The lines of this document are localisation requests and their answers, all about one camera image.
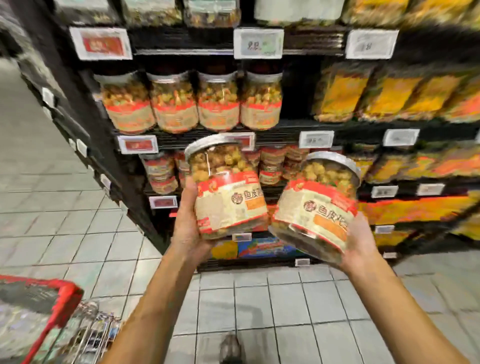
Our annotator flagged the person's right hand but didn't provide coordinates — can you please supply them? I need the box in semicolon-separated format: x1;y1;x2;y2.
330;211;384;277

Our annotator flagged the person's left hand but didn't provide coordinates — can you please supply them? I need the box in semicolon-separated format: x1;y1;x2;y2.
171;176;219;264

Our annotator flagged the pistachio jars orange label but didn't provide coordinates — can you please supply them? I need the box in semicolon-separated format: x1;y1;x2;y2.
438;146;480;180

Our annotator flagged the red-trimmed wire shopping cart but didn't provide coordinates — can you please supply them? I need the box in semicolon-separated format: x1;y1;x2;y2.
0;273;125;364

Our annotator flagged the black metal store shelf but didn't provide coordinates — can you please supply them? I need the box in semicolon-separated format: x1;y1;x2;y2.
45;0;480;271

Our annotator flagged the person's right forearm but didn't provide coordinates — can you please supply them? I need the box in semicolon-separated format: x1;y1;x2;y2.
341;255;470;364

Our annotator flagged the person's left forearm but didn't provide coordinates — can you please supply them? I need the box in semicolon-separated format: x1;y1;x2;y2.
101;243;211;364

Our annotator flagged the person's shoe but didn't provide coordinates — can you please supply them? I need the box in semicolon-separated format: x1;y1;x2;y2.
219;333;245;364

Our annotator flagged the flat yellow box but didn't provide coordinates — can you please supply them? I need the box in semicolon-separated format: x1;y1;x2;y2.
210;240;240;260

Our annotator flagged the orange yellow gift box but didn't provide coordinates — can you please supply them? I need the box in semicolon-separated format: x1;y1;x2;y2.
358;196;421;226

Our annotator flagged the flat blue box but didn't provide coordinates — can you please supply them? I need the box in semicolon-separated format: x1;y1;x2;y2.
238;238;297;260

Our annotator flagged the large white price tag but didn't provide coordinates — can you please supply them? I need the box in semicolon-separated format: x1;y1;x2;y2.
345;28;400;60
298;130;336;149
117;135;159;155
225;132;257;151
69;27;133;61
382;128;421;147
233;27;285;60

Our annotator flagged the red orange gift box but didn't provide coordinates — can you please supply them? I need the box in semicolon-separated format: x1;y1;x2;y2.
416;191;480;222

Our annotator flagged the yellow packaged goods stack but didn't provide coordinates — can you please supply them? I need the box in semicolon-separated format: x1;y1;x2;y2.
450;213;480;241

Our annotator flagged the colourful stocked shelving unit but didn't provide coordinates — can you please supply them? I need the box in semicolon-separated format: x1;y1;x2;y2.
0;0;151;234

